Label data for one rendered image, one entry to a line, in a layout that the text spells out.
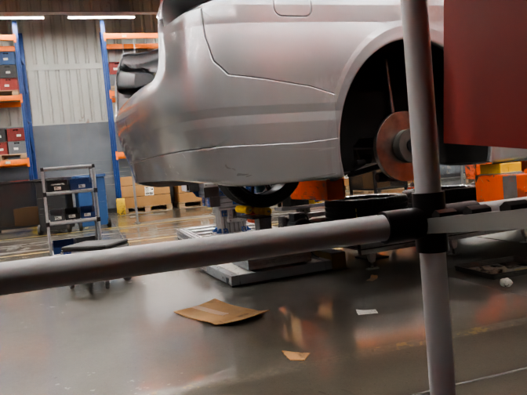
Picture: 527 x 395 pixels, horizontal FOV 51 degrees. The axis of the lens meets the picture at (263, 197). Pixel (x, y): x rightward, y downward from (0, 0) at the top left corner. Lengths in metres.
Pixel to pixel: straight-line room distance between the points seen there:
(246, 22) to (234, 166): 0.55
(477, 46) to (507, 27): 0.04
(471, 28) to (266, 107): 1.65
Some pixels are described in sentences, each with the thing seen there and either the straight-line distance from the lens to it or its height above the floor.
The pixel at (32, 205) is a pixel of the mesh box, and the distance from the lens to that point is 11.15.
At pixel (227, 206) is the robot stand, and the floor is 0.49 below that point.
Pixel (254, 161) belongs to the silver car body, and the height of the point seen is 0.84.
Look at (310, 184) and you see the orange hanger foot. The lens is 4.42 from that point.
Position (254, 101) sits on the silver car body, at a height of 1.07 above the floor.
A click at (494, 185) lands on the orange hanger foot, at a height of 0.63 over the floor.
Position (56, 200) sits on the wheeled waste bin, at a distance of 10.20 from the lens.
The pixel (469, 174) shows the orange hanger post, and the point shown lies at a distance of 5.82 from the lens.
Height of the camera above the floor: 0.81
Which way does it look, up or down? 3 degrees down
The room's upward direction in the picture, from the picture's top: 5 degrees counter-clockwise
